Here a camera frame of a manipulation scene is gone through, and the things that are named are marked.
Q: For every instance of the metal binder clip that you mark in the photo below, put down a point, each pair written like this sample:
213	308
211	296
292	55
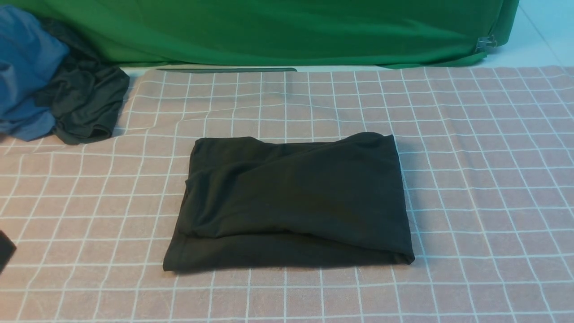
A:
485	43

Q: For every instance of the green backdrop cloth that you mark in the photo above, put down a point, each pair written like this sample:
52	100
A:
283	33

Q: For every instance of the dark gray long-sleeve top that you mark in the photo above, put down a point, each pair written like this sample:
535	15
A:
252	204

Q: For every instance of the pink checkered tablecloth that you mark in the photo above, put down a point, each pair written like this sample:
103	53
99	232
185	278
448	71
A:
487	155

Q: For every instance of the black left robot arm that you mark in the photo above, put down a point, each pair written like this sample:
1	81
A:
7	250

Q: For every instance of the dark gray crumpled garment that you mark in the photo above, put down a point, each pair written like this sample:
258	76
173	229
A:
85	94

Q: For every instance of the blue crumpled garment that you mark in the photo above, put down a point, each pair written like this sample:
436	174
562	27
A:
29	58

